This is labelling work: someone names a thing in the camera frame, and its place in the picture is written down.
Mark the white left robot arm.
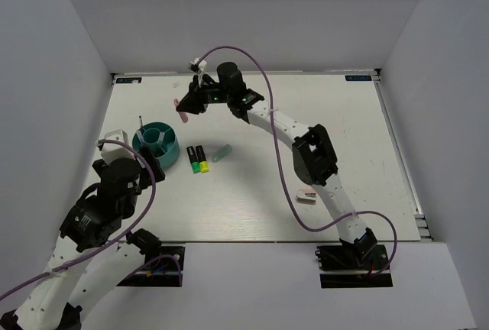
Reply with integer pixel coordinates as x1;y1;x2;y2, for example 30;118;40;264
1;141;165;329

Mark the blue clear pen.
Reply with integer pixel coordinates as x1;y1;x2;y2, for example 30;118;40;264
157;131;166;144

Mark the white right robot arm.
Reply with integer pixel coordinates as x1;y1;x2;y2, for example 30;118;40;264
176;59;377;268

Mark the teal round divided organizer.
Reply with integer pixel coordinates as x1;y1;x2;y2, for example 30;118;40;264
131;121;180;170

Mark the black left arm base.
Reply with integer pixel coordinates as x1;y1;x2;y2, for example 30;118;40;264
118;228;186;288

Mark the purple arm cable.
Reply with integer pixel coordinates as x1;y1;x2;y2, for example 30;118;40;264
198;45;397;278
0;139;183;300

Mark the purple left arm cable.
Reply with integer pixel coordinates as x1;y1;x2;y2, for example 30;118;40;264
0;139;183;300

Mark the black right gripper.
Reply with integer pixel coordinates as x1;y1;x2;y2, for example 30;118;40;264
176;76;232;115

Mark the right corner label sticker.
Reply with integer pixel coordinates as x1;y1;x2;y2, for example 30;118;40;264
345;75;372;82

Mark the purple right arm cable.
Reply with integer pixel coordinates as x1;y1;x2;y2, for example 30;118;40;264
198;45;397;278

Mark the green clear pen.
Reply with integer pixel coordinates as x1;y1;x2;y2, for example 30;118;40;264
136;129;145;144

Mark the green black highlighter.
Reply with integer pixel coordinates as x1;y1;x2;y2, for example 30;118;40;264
186;146;200;173

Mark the corner label sticker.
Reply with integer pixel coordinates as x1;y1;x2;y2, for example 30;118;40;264
345;75;372;82
115;77;142;84

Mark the left corner label sticker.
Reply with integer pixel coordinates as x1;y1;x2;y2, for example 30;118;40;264
115;77;142;84

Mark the pink translucent eraser case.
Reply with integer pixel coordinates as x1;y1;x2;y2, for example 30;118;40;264
172;98;189;124

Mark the yellow black highlighter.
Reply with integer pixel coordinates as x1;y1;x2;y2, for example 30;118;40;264
196;145;209;173

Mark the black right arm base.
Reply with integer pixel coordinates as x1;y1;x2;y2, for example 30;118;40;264
315;244;393;290

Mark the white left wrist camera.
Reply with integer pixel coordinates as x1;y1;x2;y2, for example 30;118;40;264
97;129;134;165

